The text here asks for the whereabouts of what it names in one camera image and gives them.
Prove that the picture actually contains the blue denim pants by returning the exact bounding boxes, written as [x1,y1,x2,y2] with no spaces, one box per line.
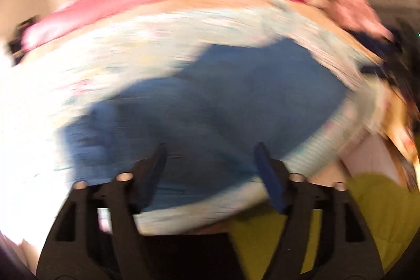
[57,37,350,213]

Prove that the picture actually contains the tan bed blanket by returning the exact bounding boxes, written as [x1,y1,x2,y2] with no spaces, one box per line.
[43,0,384,64]

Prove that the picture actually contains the yellow-green clothing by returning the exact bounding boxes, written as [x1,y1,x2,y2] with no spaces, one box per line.
[230,172,420,277]

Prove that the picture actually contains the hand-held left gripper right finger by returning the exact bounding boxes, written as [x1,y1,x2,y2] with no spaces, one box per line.
[254,142,384,280]

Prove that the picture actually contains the pink patterned cloth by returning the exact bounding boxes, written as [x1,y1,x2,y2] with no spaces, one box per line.
[331,0,394,41]

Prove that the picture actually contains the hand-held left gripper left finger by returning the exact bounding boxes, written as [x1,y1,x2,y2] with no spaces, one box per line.
[36,143,168,280]

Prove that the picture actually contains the light blue cartoon printed blanket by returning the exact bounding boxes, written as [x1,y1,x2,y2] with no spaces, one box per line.
[0,1,384,235]

